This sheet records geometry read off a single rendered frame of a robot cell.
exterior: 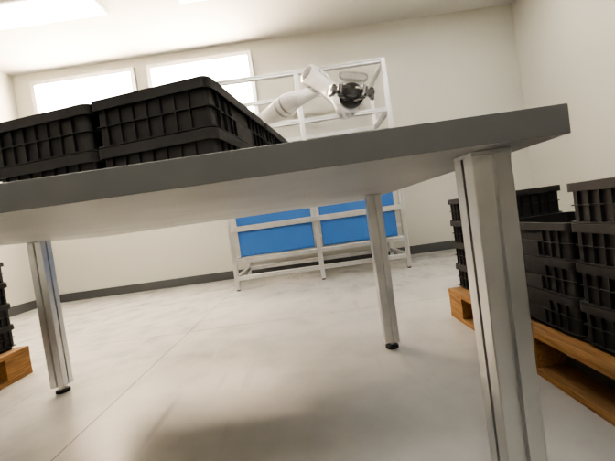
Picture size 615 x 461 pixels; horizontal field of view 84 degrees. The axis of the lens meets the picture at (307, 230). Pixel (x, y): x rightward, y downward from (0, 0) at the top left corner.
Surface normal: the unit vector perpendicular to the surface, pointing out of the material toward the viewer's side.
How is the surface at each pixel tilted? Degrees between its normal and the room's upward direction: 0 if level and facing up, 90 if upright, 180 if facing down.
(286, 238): 90
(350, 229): 90
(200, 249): 90
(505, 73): 90
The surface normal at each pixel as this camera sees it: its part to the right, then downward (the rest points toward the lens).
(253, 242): 0.00, 0.04
